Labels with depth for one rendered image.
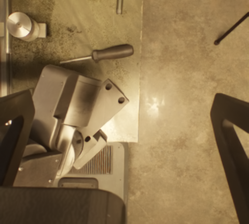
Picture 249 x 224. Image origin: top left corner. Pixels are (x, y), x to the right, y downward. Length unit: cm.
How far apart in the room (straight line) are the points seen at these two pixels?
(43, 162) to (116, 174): 106
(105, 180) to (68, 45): 87
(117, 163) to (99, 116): 95
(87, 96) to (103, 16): 35
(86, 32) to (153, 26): 95
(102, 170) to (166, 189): 52
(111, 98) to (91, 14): 32
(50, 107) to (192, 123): 133
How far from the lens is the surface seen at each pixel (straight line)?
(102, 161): 126
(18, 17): 53
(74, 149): 27
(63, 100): 25
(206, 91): 153
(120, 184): 130
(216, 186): 171
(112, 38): 57
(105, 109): 31
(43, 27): 56
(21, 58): 61
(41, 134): 25
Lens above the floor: 144
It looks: 85 degrees down
